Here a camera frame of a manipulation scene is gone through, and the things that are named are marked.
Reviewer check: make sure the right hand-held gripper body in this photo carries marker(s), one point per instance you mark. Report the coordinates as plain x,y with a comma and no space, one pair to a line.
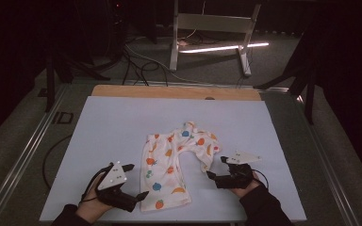
237,175

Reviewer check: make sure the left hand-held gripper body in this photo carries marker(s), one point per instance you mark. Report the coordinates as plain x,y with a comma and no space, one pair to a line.
114,188

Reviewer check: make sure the white fruit print pants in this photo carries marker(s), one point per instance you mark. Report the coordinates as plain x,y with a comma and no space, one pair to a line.
163,163

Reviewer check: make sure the person's right hand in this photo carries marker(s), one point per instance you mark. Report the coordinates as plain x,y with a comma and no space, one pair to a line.
248,190

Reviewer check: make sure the person's left hand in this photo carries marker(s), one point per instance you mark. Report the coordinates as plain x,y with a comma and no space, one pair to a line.
91,210

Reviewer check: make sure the white table mat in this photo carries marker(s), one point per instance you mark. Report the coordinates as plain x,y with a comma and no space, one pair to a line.
113,125

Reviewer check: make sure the wooden table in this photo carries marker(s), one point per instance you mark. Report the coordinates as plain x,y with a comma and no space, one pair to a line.
169,92

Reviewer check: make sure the black stand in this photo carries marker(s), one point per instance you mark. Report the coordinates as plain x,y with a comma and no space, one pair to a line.
308,88
52,81

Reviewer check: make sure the metal floor rail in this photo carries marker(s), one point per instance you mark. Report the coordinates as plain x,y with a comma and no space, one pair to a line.
330,163
25,153

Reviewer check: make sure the white metal desk frame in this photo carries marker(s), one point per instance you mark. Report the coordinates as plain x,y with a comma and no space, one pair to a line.
212,22

